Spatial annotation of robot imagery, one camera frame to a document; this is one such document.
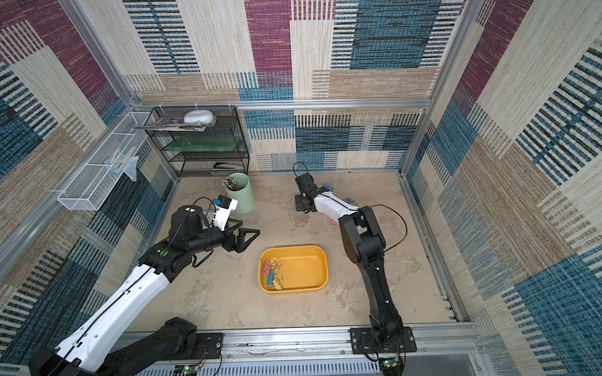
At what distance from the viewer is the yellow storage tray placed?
84cm

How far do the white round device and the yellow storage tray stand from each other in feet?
1.74

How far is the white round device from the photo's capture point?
888 mm

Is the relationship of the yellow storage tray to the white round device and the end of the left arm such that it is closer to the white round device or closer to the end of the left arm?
the end of the left arm
